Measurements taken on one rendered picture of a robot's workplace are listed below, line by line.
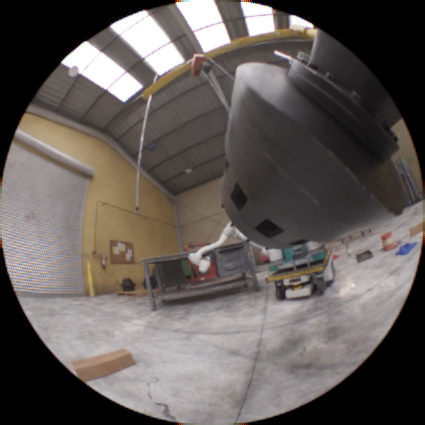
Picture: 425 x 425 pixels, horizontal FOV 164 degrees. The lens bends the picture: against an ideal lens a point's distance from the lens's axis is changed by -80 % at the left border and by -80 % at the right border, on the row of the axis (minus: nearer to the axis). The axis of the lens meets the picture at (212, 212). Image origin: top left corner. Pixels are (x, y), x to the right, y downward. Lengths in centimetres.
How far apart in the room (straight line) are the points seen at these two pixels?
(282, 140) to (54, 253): 526
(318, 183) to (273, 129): 10
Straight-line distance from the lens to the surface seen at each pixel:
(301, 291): 160
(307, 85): 33
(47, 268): 516
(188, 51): 633
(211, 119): 743
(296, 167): 22
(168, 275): 432
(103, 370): 108
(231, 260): 243
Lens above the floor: 61
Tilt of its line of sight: 20 degrees up
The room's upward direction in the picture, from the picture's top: 13 degrees counter-clockwise
